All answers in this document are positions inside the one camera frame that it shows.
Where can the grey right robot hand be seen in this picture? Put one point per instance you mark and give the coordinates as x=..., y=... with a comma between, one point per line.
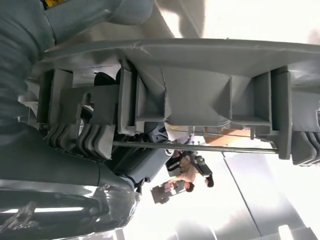
x=62, y=198

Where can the grey laptop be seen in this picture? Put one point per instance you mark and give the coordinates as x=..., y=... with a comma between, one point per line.
x=160, y=195

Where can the person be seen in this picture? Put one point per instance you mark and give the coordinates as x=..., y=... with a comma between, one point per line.
x=187, y=170

